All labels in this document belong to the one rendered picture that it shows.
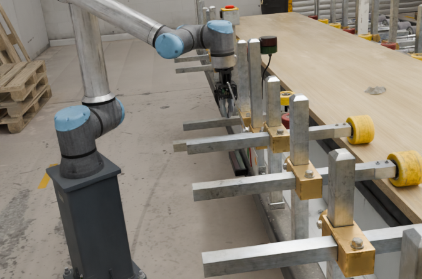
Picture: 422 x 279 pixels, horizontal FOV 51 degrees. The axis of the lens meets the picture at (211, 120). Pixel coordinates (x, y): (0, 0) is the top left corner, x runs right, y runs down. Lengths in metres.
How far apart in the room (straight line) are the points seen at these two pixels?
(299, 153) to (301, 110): 0.10
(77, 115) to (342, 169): 1.32
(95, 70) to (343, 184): 1.40
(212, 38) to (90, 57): 0.60
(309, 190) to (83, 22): 1.27
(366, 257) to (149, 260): 1.72
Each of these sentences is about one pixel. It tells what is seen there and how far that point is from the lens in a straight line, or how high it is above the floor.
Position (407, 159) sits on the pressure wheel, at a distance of 1.08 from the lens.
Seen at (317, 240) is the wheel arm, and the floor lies 0.96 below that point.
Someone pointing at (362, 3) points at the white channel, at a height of 1.09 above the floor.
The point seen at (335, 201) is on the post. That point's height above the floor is 1.02.
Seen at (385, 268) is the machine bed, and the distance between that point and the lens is 1.23.
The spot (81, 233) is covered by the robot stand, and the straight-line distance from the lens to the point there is 2.03.
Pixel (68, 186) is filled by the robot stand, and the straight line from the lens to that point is 1.90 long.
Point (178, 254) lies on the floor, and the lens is 2.40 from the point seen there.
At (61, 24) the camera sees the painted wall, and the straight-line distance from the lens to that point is 9.32.
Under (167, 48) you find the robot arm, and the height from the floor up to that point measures 1.15.
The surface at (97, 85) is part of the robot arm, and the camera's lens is 1.99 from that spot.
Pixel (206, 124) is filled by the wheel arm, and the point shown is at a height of 0.82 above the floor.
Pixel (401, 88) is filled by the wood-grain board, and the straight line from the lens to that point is 1.86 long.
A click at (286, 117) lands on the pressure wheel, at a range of 1.50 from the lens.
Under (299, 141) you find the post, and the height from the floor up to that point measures 1.03.
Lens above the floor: 1.44
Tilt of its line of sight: 20 degrees down
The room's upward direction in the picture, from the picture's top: 5 degrees counter-clockwise
